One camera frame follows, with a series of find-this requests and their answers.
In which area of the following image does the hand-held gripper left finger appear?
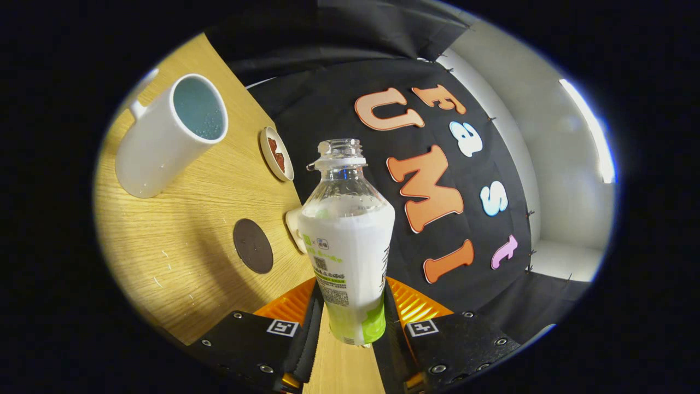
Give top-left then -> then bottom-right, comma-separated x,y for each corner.
186,277 -> 324,394

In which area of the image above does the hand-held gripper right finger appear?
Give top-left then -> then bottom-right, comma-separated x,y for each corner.
374,276 -> 523,394

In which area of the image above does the clear juice bottle white label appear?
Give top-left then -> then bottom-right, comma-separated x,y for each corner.
298,138 -> 395,346

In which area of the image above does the dark brown round coaster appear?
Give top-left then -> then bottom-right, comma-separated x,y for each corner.
233,219 -> 274,274

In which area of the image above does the white cup blue inside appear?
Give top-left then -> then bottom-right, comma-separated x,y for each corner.
114,73 -> 229,199

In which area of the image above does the cream white toaster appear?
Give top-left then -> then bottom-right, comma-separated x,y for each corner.
285,207 -> 308,254

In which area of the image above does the wooden table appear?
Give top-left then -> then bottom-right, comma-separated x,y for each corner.
93,33 -> 386,394

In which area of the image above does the small white plate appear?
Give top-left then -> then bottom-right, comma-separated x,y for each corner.
259,126 -> 295,182

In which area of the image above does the red food piece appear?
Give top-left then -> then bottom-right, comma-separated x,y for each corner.
267,137 -> 286,173

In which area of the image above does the black backdrop cloth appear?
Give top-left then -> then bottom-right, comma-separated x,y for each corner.
205,0 -> 591,345

